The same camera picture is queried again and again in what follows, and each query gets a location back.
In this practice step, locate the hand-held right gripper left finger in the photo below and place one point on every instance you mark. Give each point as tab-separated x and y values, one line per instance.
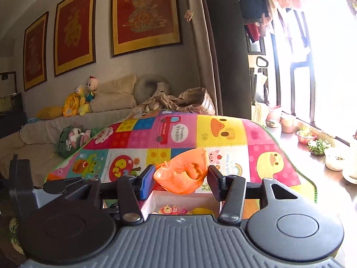
147	182

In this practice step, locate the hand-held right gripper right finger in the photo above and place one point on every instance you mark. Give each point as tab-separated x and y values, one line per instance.
215	182

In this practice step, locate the orange plastic toy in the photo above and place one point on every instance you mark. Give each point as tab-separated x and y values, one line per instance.
181	177

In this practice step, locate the pink cardboard box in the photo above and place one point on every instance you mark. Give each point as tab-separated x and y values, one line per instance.
178	198

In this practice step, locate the pink cartoon toy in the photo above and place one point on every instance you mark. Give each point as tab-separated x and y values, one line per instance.
174	210

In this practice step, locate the colourful cartoon play mat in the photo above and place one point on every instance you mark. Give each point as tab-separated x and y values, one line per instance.
223	134

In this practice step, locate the green plush toy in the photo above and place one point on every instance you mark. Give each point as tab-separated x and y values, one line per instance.
69	141

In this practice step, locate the dark cabinet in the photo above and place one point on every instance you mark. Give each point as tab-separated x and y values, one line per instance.
11	109

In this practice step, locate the yellow cushion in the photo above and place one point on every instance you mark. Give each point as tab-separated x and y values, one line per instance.
50	112

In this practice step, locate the white hanging bag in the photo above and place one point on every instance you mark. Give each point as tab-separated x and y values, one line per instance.
260	113

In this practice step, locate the crumpled beige blanket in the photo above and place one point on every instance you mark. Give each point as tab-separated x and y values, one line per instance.
189	100

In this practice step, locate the pink ceramic pot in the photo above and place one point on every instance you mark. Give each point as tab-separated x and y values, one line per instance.
274	115

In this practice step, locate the beige sofa cushion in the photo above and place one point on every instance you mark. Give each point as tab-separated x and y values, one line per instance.
114	96

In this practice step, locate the beige jar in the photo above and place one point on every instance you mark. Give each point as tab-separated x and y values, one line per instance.
287	123

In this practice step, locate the white plush toy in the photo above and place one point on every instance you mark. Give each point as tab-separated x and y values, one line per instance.
161	89

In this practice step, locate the yellow plush toy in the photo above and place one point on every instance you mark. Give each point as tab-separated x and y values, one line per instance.
72	104

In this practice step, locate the grey round pillow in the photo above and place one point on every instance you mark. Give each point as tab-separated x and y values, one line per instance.
146	86

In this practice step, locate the red bowl with plant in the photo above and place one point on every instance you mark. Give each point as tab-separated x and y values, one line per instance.
305	136

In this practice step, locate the red-capped plush doll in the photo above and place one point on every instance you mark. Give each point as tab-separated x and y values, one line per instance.
90	89

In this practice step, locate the green leafy plant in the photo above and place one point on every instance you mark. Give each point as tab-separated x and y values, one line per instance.
319	146

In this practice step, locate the small white plant pot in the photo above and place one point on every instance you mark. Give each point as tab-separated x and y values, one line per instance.
334	160

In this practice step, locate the dark curtain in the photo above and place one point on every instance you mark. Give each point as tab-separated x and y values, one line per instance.
223	47

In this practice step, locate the large red gold framed picture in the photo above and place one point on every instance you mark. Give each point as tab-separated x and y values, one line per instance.
145	14

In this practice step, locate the hanging clothes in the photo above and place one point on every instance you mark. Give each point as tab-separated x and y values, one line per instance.
265	0

